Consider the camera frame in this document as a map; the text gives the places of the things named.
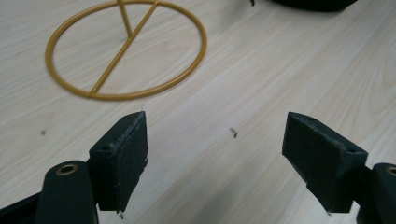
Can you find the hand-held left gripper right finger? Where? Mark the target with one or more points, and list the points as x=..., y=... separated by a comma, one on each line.
x=323, y=161

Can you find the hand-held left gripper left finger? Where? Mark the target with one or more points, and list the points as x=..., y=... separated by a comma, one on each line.
x=120, y=165

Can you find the black object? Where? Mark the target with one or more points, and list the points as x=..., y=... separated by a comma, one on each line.
x=314, y=4

